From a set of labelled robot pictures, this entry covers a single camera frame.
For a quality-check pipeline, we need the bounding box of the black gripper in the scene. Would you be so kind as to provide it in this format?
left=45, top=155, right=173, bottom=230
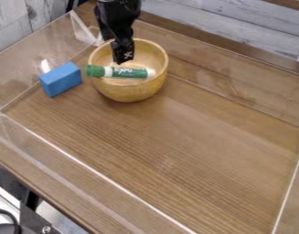
left=94, top=0, right=142, bottom=64

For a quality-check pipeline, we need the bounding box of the green Expo marker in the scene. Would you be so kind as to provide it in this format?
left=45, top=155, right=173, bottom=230
left=85, top=65, right=157, bottom=79

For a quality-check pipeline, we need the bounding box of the brown wooden bowl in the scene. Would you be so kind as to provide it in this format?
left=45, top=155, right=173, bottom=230
left=89, top=38, right=169, bottom=102

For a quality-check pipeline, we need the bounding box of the blue rectangular block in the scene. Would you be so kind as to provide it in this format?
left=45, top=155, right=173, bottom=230
left=39, top=62, right=82, bottom=98

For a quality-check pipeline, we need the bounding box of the clear acrylic triangular bracket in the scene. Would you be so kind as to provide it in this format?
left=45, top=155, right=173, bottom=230
left=70, top=11, right=105, bottom=47

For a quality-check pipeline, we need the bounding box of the clear acrylic left wall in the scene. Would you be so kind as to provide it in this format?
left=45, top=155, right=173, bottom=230
left=0, top=12, right=90, bottom=109

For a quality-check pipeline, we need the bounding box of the clear acrylic wall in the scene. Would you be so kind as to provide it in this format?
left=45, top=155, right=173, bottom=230
left=0, top=12, right=90, bottom=109
left=0, top=110, right=197, bottom=234

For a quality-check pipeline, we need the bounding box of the clear acrylic front wall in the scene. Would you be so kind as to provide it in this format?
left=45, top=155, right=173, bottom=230
left=0, top=110, right=197, bottom=234

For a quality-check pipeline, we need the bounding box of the black metal table frame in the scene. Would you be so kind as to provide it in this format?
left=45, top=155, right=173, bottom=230
left=0, top=165, right=63, bottom=234

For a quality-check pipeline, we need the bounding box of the black cable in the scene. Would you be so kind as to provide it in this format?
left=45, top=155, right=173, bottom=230
left=0, top=207, right=23, bottom=234

